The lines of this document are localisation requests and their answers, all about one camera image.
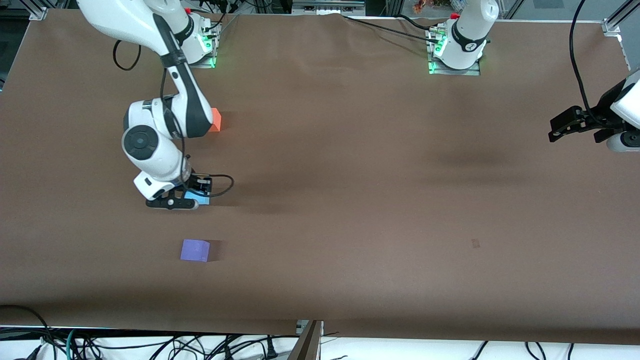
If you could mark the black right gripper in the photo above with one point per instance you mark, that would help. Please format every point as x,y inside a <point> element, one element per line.
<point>198,183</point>

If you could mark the brown table cover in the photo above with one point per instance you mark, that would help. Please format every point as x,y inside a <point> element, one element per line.
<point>320,175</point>

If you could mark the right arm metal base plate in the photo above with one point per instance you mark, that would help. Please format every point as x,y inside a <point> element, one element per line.
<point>207,57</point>

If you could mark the aluminium frame post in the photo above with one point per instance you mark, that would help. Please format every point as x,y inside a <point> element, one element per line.
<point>307,345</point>

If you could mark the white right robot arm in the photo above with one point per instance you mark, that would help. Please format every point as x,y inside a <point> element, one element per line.
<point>150,150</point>

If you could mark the orange foam block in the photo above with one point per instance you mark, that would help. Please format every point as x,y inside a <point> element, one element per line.
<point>216,122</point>

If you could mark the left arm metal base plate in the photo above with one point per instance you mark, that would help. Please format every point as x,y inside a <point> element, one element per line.
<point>433,69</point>

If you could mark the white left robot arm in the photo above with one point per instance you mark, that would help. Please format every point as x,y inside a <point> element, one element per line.
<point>467,35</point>

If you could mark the aluminium side rail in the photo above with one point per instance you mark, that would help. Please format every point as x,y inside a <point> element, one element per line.
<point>626,50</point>

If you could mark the grey equipment box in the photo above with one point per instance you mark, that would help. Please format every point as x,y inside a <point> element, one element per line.
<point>327,7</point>

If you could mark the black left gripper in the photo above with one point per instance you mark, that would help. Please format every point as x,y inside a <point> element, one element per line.
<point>596,121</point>

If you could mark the blue foam block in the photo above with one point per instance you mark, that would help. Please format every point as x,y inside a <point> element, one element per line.
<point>202,200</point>

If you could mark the aluminium corner profile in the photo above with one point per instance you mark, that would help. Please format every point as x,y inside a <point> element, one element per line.
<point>37,11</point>
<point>612,25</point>

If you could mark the purple foam block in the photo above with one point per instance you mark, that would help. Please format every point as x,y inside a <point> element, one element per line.
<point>194,250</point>

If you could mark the orange plastic toy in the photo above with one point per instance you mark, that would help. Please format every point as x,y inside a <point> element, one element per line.
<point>422,6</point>

